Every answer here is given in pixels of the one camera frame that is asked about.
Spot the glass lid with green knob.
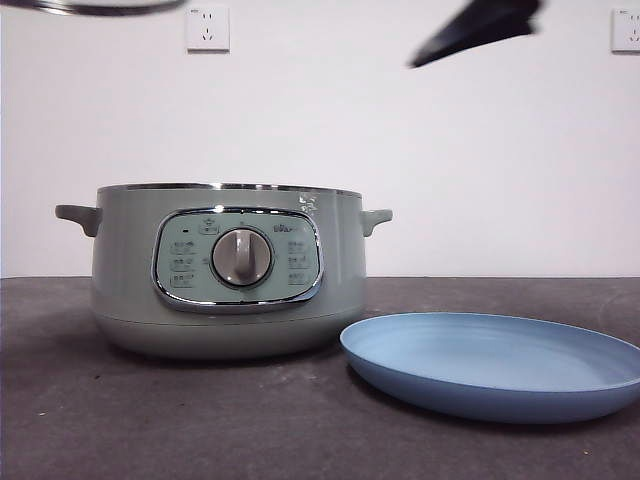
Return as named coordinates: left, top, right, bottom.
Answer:
left=0, top=0, right=188, bottom=18

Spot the pale green electric steamer pot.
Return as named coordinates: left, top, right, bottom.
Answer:
left=54, top=182, right=394, bottom=362

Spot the white wall socket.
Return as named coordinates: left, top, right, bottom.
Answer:
left=610, top=8, right=640, bottom=54
left=186, top=7, right=232, bottom=54

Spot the blue round plate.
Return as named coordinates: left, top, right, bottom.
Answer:
left=339, top=312, right=640, bottom=425

